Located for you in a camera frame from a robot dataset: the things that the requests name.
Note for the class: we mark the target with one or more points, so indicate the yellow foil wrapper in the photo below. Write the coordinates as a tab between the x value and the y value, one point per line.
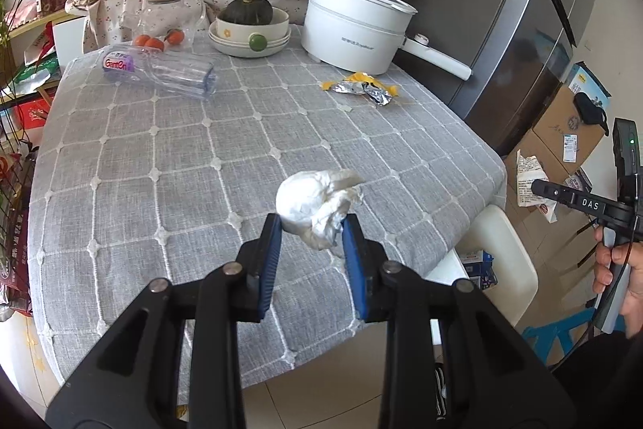
364	85

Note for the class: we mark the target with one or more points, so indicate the dark green pumpkin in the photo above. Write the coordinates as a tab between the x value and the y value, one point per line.
247	12

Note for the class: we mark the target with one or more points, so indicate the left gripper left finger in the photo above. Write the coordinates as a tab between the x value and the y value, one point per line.
171	358

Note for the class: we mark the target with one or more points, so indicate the right hand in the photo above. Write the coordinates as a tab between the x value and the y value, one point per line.
631	310

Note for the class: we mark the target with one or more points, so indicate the grey checked tablecloth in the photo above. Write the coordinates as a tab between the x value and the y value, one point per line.
132	184

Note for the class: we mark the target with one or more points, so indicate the cardboard box stack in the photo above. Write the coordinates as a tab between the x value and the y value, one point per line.
567	131

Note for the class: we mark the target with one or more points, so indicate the white trash bin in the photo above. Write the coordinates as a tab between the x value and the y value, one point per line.
518	282

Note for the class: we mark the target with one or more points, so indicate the white tissue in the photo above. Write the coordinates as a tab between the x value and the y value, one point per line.
313	204

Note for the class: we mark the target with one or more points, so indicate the cream bowl with plates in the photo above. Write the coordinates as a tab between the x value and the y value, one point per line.
251	41

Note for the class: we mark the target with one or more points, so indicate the white electric cooking pot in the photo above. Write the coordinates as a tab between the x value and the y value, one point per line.
364	36

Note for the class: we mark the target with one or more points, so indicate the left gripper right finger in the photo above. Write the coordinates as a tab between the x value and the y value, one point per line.
452	359

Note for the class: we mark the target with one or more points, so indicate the dark blue carton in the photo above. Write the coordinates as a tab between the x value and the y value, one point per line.
480	268

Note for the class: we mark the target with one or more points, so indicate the grey refrigerator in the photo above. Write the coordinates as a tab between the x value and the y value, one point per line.
518	51

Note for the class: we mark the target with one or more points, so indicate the clear plastic bottle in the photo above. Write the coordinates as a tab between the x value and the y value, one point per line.
179	72

